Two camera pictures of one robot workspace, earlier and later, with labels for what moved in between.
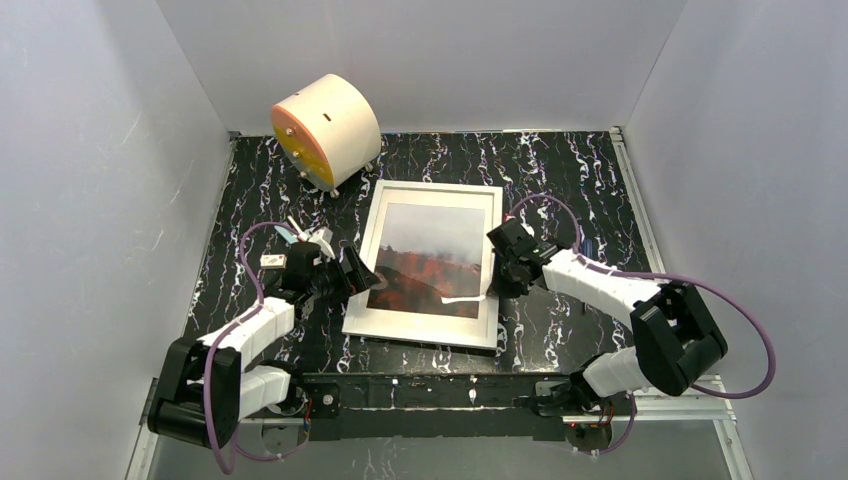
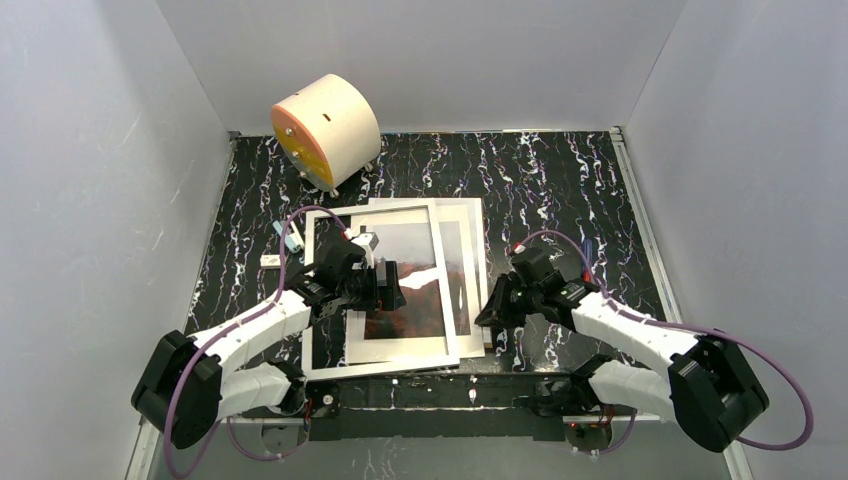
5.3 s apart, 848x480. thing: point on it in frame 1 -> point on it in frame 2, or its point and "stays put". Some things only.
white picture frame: (429, 244) -> (429, 206)
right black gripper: (506, 258) -> (506, 302)
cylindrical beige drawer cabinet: (328, 132) stays put
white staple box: (273, 261) stays put
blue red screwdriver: (588, 247) stays put
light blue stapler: (287, 234) stays put
